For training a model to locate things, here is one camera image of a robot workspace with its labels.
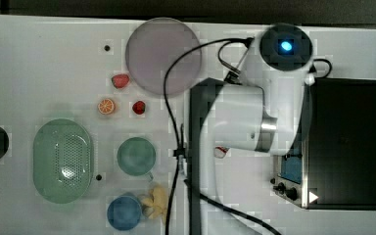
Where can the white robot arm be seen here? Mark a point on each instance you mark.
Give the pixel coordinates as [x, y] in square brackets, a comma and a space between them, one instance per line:
[261, 113]

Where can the green oval strainer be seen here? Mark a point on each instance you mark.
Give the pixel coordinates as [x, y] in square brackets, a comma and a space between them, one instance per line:
[62, 161]

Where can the red strawberry toy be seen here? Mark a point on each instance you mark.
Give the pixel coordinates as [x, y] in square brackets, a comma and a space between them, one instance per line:
[139, 108]

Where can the green mug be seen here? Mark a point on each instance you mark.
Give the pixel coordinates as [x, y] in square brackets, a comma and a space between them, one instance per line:
[137, 156]

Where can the red pink fruit toy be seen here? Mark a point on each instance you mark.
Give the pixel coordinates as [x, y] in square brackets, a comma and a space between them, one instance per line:
[120, 81]

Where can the grey round plate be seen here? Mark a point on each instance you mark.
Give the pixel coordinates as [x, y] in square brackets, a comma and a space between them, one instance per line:
[154, 46]

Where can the orange slice toy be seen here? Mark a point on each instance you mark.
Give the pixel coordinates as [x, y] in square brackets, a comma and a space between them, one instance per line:
[106, 106]

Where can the yellow banana peel toy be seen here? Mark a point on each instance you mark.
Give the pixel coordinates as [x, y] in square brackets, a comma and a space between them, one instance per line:
[155, 203]

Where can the blue cup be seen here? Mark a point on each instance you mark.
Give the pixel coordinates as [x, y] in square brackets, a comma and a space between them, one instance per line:
[124, 212]

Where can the black toaster oven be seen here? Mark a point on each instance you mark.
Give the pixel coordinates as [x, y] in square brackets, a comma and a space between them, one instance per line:
[332, 163]

